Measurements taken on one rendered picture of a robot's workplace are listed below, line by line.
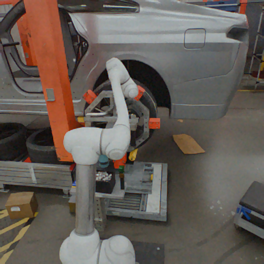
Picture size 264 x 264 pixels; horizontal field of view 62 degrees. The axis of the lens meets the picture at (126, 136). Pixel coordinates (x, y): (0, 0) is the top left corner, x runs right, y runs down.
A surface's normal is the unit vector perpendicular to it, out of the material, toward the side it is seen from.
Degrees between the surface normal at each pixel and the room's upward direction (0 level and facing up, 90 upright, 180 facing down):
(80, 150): 76
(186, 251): 0
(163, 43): 90
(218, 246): 0
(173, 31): 90
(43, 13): 90
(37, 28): 90
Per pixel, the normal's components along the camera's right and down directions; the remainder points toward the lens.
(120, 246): 0.11, -0.87
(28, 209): 0.10, 0.44
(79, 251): -0.05, 0.07
